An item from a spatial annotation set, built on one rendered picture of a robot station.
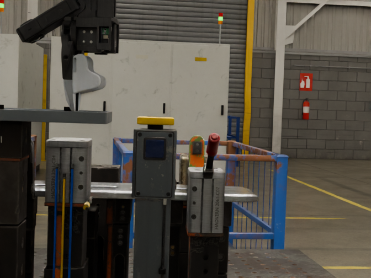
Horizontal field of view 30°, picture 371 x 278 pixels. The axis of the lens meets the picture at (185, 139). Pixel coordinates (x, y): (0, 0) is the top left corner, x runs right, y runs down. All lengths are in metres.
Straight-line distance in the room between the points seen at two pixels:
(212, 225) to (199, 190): 0.07
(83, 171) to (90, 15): 0.30
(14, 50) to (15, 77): 0.35
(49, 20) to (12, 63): 8.19
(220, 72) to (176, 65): 0.61
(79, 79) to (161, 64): 8.25
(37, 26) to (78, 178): 0.29
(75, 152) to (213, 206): 0.27
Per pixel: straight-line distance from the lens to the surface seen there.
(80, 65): 1.14
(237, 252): 2.30
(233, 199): 1.41
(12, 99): 9.34
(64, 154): 1.28
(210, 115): 9.46
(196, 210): 1.29
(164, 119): 1.12
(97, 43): 1.13
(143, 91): 9.34
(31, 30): 1.17
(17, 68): 9.34
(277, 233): 3.43
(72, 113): 1.08
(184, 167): 1.62
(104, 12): 1.15
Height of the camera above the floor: 1.19
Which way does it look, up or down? 3 degrees down
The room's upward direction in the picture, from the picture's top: 2 degrees clockwise
